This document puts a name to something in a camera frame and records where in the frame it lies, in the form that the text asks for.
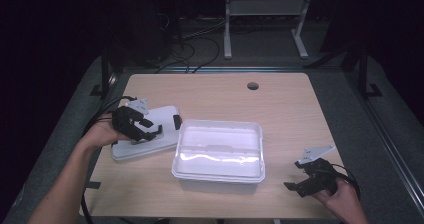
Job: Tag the person's left hand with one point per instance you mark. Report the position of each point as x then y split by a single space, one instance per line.
100 134

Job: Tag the person's right hand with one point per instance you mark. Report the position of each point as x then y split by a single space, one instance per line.
343 197

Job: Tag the black metal post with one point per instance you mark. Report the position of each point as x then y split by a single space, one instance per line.
364 74
105 74

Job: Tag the aluminium frame rail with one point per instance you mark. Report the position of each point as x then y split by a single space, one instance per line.
233 69

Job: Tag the white plastic storage box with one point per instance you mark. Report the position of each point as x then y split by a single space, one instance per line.
218 157

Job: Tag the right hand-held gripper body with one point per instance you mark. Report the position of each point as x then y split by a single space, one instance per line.
321 180

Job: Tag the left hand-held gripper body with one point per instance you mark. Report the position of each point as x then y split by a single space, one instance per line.
121 120

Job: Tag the white metal stand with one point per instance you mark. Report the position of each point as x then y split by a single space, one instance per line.
266 8

